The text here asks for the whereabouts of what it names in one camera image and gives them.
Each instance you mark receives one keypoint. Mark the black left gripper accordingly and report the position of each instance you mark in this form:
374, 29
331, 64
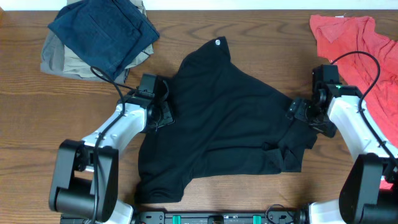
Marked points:
168, 117

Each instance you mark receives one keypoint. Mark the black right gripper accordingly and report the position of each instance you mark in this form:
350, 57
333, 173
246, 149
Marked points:
298, 109

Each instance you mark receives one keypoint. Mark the black t-shirt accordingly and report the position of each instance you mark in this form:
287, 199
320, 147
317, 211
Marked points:
226, 123

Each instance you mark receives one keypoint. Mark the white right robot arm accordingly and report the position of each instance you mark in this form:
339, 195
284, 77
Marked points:
369, 194

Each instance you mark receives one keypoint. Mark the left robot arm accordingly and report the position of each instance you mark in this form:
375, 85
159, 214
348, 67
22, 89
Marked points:
85, 178

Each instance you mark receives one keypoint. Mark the red t-shirt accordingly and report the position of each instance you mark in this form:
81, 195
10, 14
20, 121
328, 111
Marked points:
336, 36

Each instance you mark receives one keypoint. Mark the folded navy blue garment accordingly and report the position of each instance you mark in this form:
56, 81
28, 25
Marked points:
107, 34

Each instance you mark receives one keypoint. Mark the folded beige garment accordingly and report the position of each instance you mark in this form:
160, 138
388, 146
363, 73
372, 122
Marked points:
74, 64

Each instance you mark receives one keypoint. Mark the folded grey garment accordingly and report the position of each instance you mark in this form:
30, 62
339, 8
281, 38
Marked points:
52, 59

